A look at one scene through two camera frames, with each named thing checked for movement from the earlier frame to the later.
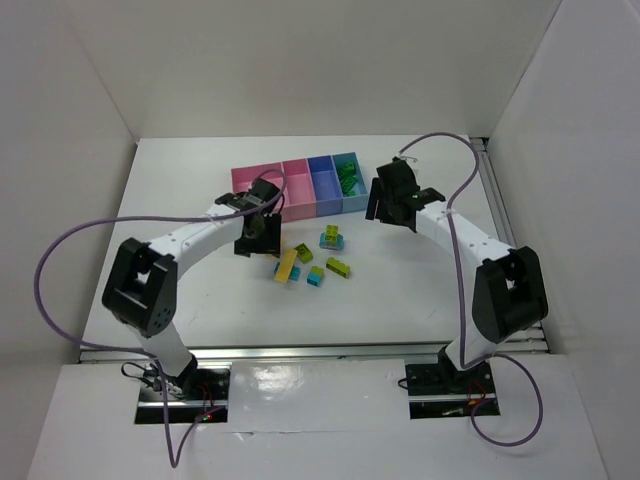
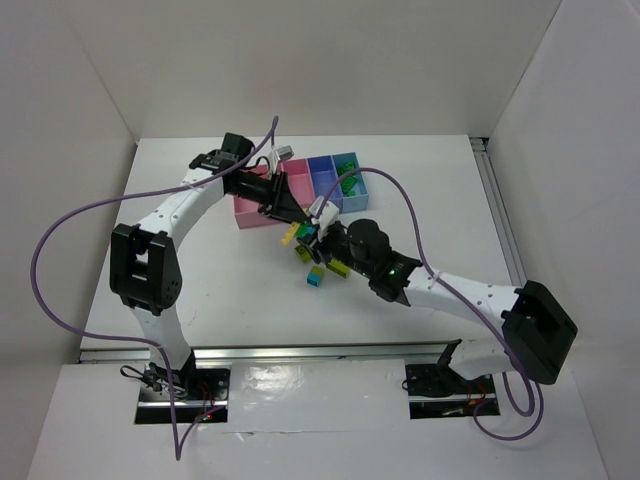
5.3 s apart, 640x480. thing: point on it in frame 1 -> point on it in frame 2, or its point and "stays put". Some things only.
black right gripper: (386, 201) -> (323, 245)
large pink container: (291, 177) stays put
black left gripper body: (258, 236) -> (275, 193)
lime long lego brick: (338, 267) stays put
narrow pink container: (300, 201) stays put
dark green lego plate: (348, 186) stays put
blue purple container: (326, 186) stays put
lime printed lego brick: (304, 253) stays put
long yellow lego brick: (286, 266) -> (286, 239)
